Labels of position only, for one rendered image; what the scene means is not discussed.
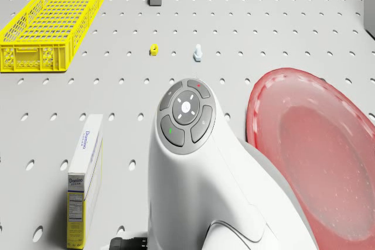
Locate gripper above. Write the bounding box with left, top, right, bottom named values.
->
left=109, top=234, right=149, bottom=250

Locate red plate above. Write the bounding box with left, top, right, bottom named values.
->
left=245, top=67, right=375, bottom=248

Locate yellow basket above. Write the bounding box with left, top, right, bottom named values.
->
left=0, top=0, right=113, bottom=73

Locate white and yellow box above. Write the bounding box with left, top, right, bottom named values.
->
left=66, top=114, right=104, bottom=249

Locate bolt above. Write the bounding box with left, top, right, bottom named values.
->
left=192, top=43, right=204, bottom=63

